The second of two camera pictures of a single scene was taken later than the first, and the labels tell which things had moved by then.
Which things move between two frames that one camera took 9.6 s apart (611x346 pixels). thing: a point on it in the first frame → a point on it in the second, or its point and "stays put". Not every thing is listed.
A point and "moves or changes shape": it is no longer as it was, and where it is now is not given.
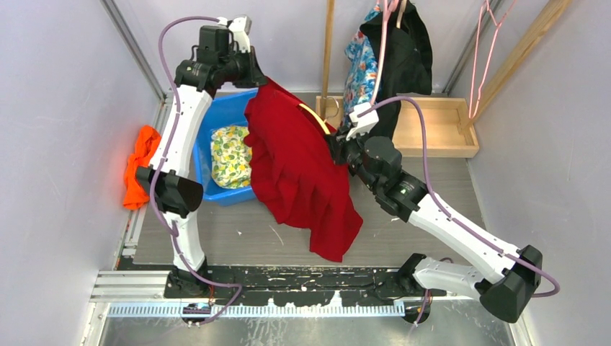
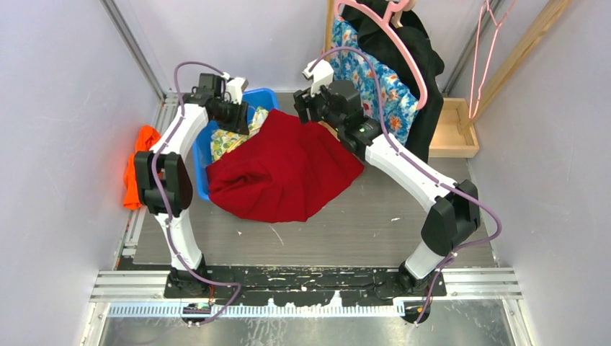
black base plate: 219,286 stays put
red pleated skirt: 301,181 moves or changes shape
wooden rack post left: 328,53 stays put
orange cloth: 135,196 stays put
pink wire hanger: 492,45 stays put
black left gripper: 253,77 → 239,123
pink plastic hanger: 387,9 → 386,12
